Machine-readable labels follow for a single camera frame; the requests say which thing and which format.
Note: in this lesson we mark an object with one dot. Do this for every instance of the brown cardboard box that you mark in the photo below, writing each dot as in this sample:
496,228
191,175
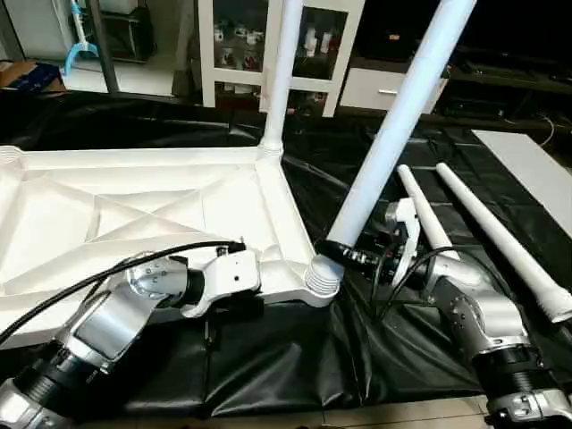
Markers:
31,79

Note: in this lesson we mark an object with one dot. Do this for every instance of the light blue plastic object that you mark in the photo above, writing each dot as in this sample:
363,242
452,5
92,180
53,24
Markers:
79,45

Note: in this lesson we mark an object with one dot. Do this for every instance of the black work mat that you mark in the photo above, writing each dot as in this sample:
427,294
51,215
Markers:
295,357

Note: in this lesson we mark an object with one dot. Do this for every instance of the dark low media cabinet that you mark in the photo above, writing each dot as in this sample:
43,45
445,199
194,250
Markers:
509,89

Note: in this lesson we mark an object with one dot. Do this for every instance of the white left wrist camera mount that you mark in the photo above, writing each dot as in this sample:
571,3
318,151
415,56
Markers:
228,277

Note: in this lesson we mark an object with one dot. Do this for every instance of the white plastic table leg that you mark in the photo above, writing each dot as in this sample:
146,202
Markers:
402,116
281,71
420,201
500,241

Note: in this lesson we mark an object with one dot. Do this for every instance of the white drawer unit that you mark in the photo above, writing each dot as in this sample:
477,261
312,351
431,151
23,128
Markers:
366,89

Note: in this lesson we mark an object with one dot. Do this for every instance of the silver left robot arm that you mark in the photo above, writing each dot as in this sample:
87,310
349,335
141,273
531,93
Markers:
107,322

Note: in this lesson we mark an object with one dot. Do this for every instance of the grey vertical metal pole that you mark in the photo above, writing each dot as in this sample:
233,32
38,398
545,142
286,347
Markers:
103,54

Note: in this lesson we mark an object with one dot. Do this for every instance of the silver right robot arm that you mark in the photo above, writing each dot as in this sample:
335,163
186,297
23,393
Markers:
474,313

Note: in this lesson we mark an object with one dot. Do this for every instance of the white plastic table top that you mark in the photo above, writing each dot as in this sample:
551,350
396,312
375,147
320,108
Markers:
89,206

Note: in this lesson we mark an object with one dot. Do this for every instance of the white flat board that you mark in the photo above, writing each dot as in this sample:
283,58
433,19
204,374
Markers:
527,161

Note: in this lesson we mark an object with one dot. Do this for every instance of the white glass door cabinet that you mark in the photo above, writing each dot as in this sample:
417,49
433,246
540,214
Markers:
241,45

